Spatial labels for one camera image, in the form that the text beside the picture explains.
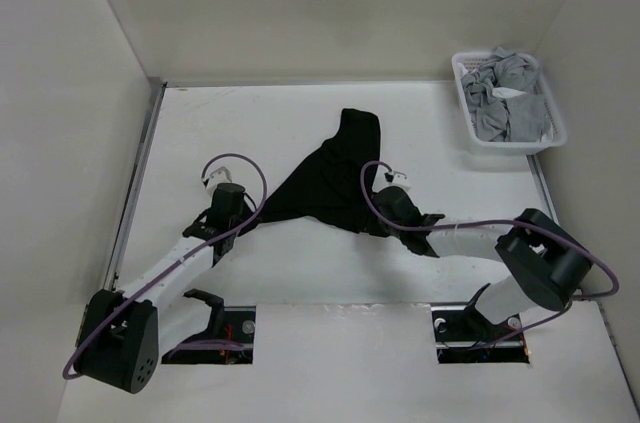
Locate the grey tank top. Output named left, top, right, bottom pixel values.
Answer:
left=461, top=47, right=551, bottom=143

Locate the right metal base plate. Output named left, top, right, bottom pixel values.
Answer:
left=431, top=305, right=529, bottom=364

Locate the black tank top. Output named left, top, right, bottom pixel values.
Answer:
left=256, top=108, right=381, bottom=233

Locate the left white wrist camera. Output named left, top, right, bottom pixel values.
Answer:
left=202, top=166, right=232, bottom=196

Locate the aluminium frame rail left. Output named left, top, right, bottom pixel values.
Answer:
left=101, top=77, right=167, bottom=289

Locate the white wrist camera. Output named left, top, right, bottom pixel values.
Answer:
left=202, top=166, right=232, bottom=196
left=384, top=170, right=411, bottom=191

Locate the metal base plate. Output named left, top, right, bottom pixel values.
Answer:
left=431, top=305, right=529, bottom=364
left=161, top=307, right=256, bottom=365

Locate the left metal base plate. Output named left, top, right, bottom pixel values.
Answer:
left=161, top=307, right=256, bottom=365

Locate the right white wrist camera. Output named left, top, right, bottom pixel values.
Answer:
left=384, top=170, right=411, bottom=191

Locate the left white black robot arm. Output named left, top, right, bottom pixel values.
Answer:
left=63, top=182, right=251, bottom=394

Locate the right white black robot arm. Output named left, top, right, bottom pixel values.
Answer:
left=363, top=186, right=596, bottom=345

